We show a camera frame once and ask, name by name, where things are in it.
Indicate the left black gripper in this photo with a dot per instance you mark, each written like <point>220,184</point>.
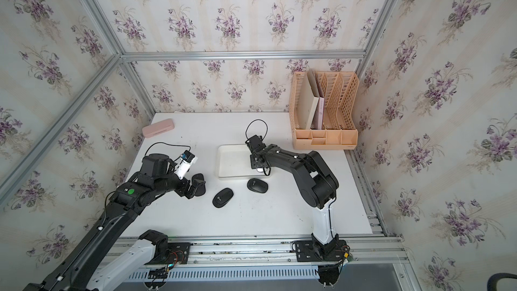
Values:
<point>193,189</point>

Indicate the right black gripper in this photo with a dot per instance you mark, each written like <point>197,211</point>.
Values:
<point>252,163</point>

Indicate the white plastic storage tray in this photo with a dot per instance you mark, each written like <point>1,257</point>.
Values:
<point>233,162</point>

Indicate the black mouse with logo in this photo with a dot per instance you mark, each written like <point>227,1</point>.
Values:
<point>222,198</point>

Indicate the black oval mouse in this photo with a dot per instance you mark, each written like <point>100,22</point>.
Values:
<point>257,186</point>

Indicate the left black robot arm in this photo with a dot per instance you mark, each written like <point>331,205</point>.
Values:
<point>158,175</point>

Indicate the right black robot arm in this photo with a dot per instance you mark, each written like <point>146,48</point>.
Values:
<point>315,181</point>

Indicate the pink folder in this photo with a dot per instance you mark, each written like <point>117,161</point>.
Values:
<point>318,118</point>

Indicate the pink pencil case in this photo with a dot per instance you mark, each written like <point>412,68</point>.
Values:
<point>158,128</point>

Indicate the beige folder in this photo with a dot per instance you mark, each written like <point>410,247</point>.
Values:
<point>308,100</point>

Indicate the orange plastic file organizer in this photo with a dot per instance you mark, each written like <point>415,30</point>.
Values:
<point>339,132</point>

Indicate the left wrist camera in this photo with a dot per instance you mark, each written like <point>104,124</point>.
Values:
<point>187,159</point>

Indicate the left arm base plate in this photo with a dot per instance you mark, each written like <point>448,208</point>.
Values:
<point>159,250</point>

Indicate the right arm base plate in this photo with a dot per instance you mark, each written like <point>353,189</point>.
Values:
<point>313,251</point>

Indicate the aluminium front rail frame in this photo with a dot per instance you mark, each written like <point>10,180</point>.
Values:
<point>218,259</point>

